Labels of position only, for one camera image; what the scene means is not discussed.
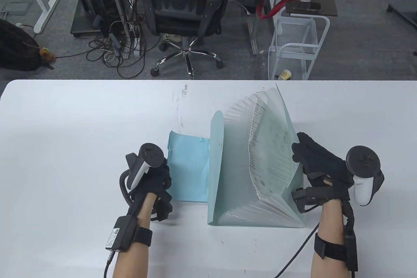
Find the aluminium frame foot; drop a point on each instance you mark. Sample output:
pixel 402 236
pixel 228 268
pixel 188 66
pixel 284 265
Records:
pixel 253 40

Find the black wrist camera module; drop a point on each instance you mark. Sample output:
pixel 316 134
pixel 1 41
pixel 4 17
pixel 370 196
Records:
pixel 303 198
pixel 163 209

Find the person's left hand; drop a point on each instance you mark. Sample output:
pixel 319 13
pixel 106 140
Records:
pixel 158 182

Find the black stand base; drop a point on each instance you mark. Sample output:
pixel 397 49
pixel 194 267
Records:
pixel 404 14

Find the person's right forearm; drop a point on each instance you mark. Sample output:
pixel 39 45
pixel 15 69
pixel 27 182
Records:
pixel 329 219

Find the black smartphone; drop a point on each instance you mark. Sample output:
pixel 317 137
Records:
pixel 306 6

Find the blue paper document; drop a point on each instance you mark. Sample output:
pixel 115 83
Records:
pixel 190 170

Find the brown plush toy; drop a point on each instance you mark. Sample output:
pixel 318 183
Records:
pixel 47 54

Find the black and white controller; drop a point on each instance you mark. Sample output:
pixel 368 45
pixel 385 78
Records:
pixel 363 159
pixel 151 154

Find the yellow paper cup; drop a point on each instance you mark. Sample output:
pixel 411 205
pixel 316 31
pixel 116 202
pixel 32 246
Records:
pixel 286 75

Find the person's right hand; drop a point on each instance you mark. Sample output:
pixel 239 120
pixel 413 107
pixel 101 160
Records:
pixel 322 167

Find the grey floor hatch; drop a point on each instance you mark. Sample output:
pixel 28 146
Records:
pixel 14 8

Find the person's left forearm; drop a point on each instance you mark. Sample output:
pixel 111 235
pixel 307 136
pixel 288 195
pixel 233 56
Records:
pixel 130 261

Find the printed worksheet document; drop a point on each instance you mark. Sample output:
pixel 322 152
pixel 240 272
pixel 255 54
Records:
pixel 267 147

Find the black backpack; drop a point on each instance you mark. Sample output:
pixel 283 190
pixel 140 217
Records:
pixel 16 50

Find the black labelled wrist box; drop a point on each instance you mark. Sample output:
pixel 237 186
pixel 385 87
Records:
pixel 122 234
pixel 351 252

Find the white sneaker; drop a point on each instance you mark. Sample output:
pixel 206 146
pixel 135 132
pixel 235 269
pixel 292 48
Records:
pixel 172 37

